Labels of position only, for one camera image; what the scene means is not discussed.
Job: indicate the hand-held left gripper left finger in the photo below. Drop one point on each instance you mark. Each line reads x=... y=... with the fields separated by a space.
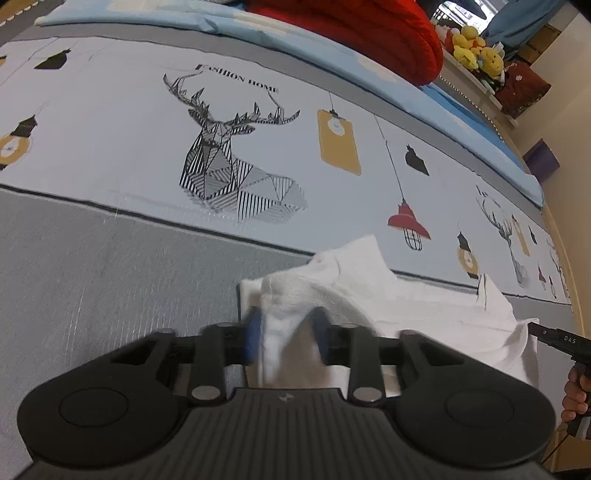
x=254 y=334

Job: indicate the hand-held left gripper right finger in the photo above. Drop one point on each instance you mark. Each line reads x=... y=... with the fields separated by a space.
x=321 y=334

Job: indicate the printed grey bed sheet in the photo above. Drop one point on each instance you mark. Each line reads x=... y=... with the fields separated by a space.
x=115 y=138

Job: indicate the dark red cushion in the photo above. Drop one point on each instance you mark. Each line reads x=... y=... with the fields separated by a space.
x=524 y=87

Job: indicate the blue hanging cloth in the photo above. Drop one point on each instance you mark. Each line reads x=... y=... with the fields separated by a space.
x=521 y=23

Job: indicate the light blue quilt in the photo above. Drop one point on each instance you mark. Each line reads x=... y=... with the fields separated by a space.
x=461 y=120

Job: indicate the red knitted blanket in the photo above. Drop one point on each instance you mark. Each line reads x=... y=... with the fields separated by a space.
x=360 y=32

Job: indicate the yellow plush toy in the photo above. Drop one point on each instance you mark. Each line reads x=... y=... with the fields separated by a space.
x=467 y=46
x=491 y=62

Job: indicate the purple box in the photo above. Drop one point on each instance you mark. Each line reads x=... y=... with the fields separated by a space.
x=541 y=161

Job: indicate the white shirt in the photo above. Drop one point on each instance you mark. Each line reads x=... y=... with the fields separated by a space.
x=415 y=314

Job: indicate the person's right hand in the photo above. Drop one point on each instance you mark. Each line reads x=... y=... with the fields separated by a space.
x=575 y=392

